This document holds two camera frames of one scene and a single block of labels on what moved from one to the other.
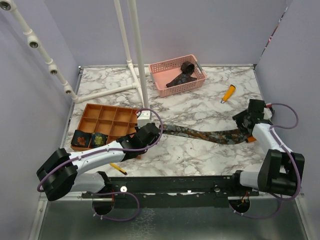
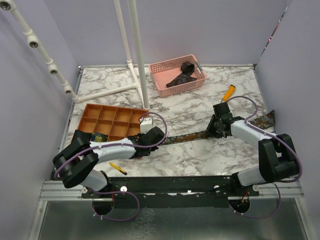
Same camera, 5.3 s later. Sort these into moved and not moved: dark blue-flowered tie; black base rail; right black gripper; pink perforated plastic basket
Moved: right black gripper
Not moved: black base rail; pink perforated plastic basket; dark blue-flowered tie
